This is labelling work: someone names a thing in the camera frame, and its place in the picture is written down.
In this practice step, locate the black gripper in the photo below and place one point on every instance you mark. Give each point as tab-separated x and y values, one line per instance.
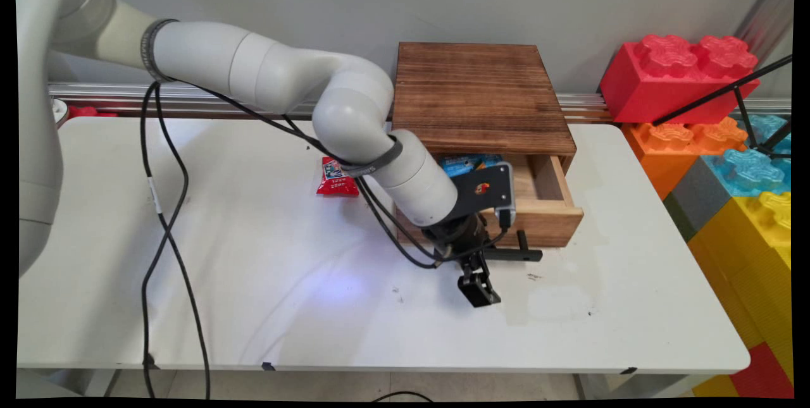
459	237

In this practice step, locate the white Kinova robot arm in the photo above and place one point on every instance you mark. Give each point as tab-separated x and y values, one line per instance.
285	69

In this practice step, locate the blue snack packet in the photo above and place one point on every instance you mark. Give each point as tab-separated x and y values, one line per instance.
465	162

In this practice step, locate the red snack packet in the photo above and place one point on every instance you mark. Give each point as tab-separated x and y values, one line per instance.
334	181

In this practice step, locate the black tape piece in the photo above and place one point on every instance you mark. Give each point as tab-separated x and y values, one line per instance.
150	361
628	370
269	366

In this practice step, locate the dark wooden drawer cabinet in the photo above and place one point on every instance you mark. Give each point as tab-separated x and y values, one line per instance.
481	92

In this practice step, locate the large orange toy block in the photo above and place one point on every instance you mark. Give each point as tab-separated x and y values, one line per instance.
664	148

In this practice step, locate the large grey toy block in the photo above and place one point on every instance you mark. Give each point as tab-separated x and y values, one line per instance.
696	196

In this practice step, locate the large yellow toy block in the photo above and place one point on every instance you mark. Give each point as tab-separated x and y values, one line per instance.
753	250

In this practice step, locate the large red toy block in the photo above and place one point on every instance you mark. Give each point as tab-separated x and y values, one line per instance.
671	82

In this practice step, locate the large light blue toy block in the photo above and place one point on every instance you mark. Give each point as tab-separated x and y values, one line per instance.
750	171

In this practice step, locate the small red toy block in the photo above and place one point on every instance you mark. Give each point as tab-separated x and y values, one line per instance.
762	376

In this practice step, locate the black tripod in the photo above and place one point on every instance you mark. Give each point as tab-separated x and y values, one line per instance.
715	95

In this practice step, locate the thin grey table leg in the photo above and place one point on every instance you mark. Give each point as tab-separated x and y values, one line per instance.
112	381

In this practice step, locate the flat red object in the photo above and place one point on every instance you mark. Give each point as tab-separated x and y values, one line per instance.
92	111

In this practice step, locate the white plate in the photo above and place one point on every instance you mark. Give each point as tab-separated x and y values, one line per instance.
61	112

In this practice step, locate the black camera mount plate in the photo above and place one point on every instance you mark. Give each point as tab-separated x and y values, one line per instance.
481	190

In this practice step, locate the aluminium corner post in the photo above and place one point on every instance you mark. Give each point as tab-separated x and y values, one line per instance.
766	9

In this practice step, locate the aluminium wall rail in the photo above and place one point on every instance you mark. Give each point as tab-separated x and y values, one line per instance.
114	95

